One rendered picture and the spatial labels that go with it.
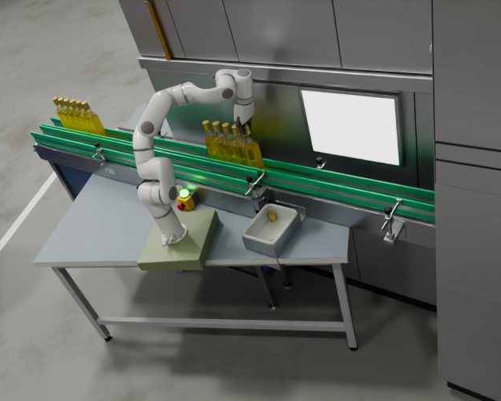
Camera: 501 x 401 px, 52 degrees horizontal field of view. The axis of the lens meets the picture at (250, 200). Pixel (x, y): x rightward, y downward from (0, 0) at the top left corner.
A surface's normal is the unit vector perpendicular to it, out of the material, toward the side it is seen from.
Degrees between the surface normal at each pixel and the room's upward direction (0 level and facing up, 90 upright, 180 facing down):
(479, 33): 90
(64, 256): 0
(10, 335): 0
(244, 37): 90
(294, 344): 0
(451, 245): 90
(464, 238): 90
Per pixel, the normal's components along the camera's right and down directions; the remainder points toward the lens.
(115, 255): -0.24, -0.75
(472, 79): -0.54, 0.63
